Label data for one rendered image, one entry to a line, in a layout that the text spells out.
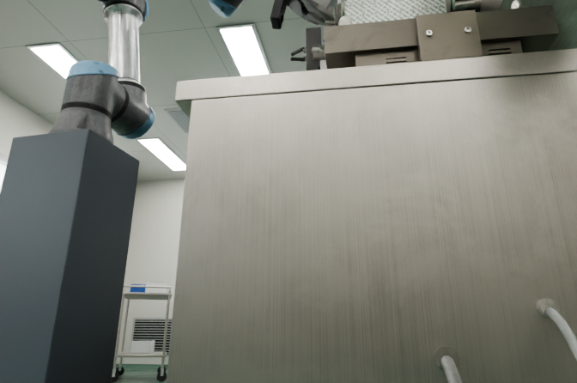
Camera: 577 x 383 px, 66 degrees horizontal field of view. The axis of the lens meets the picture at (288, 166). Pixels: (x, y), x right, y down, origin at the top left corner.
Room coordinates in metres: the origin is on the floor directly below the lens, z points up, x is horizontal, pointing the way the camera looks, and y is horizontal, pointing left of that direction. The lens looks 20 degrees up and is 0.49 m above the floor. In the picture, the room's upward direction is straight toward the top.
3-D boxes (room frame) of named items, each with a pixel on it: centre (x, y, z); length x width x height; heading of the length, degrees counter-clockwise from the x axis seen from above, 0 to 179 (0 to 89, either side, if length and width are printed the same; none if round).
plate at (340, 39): (0.74, -0.28, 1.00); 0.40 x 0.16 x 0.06; 81
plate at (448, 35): (0.65, -0.28, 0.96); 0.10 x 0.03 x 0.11; 81
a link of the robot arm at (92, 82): (1.00, 0.50, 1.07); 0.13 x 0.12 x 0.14; 162
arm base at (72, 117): (1.00, 0.50, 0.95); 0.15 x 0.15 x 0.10
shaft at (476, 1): (0.90, -0.43, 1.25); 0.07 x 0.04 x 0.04; 81
